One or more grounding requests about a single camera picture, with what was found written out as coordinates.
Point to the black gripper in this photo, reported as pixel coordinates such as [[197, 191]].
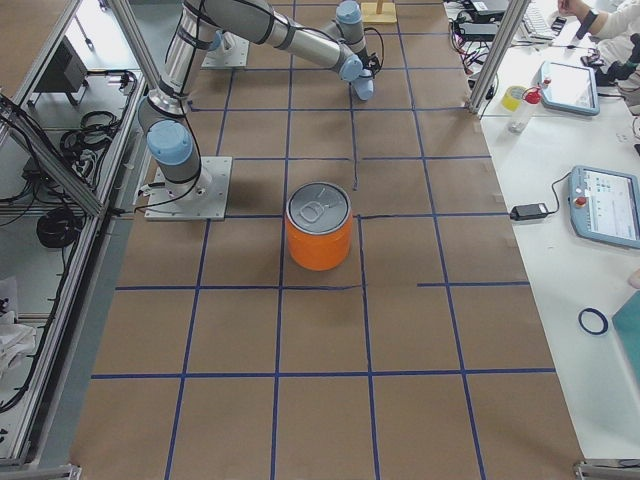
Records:
[[362, 54]]

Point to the person forearm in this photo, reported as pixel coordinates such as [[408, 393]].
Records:
[[603, 25]]

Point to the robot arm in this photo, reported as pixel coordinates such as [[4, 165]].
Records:
[[339, 47]]

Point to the black power supply brick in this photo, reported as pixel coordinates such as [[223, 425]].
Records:
[[526, 212]]

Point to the yellow tape roll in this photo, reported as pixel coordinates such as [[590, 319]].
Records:
[[513, 97]]

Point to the wooden mug tree stand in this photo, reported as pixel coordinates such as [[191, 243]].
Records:
[[378, 12]]

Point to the teal board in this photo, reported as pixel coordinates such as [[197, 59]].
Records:
[[627, 326]]

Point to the aluminium frame post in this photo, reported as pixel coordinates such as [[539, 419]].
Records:
[[506, 31]]

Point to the teach pendant far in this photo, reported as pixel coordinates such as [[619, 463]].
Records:
[[569, 88]]

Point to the teach pendant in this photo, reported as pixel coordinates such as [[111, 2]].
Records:
[[604, 206], [569, 88]]

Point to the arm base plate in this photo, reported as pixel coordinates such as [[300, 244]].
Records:
[[231, 53], [206, 200]]

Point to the orange can with silver lid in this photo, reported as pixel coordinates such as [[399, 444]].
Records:
[[318, 226]]

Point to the grey control box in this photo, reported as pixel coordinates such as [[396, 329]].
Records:
[[65, 73]]

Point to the small clear bottle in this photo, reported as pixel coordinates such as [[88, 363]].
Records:
[[519, 119]]

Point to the teach pendant near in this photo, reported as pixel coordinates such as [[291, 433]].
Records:
[[604, 206]]

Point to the aluminium frame rail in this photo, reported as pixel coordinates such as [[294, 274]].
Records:
[[23, 389]]

